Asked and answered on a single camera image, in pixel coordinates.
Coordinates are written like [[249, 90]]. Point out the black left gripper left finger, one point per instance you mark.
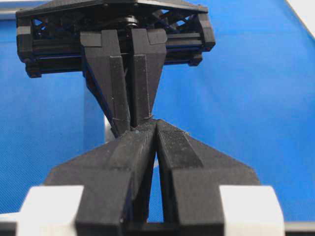
[[117, 181]]

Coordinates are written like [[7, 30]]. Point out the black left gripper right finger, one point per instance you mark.
[[190, 175]]

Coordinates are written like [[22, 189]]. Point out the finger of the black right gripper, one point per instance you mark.
[[149, 52]]

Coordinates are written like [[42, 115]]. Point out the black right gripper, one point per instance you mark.
[[50, 38]]

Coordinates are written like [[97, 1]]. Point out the silver aluminium extrusion frame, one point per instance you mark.
[[109, 136]]

